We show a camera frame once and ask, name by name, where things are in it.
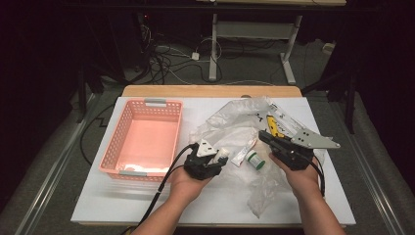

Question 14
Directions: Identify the white board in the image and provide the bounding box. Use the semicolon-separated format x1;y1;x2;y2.
70;96;356;227

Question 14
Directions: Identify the clear plastic bag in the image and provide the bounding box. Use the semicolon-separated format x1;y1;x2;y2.
189;96;327;219

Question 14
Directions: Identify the white desk frame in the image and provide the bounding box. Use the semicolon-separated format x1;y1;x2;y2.
207;13;303;86

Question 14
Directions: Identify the hand-held gripper cable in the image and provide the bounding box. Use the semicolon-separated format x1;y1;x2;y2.
121;142;198;235
311;156;327;198

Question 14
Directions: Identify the pink plastic basket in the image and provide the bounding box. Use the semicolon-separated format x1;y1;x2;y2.
98;97;184;183

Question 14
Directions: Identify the person's right hand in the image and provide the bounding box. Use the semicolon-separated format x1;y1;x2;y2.
268;153;323;198

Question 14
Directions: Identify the black stand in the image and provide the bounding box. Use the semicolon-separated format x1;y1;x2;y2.
301;63;359;135
75;60;109;124

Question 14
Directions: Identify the metal rail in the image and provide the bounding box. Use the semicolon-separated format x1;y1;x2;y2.
328;101;409;235
14;93;100;235

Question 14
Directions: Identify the person's left hand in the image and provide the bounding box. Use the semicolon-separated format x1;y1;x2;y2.
168;165;213;204

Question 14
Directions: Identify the right hand-held gripper cable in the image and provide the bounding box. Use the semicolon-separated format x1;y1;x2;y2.
311;156;327;198

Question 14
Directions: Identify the white jar with green lid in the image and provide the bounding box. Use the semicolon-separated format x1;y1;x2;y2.
245;149;266;171

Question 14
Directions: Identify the black floor cable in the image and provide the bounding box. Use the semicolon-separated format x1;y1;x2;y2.
79;103;115;166

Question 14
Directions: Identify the white tube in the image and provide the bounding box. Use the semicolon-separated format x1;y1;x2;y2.
231;138;257;167

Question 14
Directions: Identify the left hand-held gripper cable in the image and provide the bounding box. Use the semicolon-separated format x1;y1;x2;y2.
121;142;198;235

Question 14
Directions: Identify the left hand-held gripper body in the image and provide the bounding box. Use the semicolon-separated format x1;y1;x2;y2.
183;139;218;181

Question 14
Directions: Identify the tangle of floor cables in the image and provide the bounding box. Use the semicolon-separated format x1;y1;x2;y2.
139;23;223;86

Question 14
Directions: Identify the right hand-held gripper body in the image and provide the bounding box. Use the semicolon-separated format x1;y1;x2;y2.
270;127;342;171

